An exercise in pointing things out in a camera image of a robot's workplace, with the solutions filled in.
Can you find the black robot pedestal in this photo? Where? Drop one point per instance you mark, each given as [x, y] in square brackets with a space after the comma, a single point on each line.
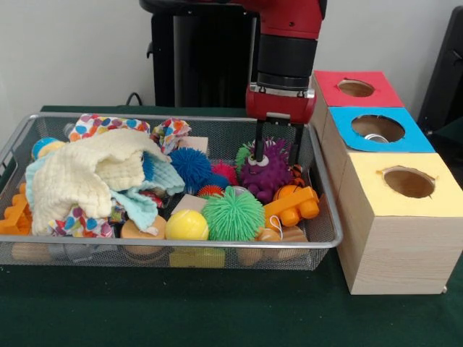
[202, 58]

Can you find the black panel stand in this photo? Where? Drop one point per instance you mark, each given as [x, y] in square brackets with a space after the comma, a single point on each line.
[445, 65]

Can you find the tan orange ball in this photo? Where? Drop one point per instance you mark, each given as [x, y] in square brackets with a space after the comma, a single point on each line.
[141, 230]

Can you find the small orange spiky ball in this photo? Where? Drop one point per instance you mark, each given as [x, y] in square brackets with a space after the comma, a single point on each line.
[211, 191]

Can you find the cream white cloth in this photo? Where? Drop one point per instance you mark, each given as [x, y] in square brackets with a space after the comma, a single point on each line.
[87, 177]

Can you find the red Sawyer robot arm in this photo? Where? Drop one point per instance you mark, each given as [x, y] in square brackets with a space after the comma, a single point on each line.
[289, 43]

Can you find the wooden box with three holes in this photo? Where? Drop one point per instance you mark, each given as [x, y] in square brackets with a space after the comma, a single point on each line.
[405, 238]

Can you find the orange toy building block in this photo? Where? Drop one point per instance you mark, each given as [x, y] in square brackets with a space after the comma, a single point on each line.
[295, 206]

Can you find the small orange plastic toy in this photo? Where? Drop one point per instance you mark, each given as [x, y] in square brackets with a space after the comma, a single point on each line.
[17, 217]

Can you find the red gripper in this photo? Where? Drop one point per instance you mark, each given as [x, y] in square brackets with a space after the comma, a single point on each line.
[281, 107]

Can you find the mint green cloth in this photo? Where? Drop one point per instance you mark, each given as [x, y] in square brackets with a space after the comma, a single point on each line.
[163, 181]

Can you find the small colourful dotted cloth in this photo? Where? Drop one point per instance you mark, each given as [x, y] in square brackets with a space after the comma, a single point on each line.
[76, 224]

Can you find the pink spiky rubber ball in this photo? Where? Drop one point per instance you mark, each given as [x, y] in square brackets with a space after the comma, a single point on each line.
[224, 173]

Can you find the green spiky rubber ball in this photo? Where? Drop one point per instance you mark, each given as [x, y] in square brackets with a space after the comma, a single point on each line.
[234, 215]

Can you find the small wooden block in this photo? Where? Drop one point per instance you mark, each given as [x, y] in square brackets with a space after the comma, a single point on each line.
[189, 204]
[194, 144]

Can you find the dark green table cloth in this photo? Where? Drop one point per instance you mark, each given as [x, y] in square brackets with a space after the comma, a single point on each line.
[217, 311]

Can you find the purple spiky ball with eyes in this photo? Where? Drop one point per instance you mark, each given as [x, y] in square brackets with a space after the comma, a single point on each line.
[273, 173]

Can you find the large colourful dotted cloth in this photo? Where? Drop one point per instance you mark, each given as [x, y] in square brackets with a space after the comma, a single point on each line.
[94, 124]

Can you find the shallow clear mesh bin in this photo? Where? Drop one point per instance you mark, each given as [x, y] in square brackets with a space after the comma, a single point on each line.
[322, 231]

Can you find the small blue yellow ball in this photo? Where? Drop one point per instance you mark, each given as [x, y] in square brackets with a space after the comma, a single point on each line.
[51, 148]

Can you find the silver can with pull tab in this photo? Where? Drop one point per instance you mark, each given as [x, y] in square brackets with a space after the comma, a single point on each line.
[376, 137]

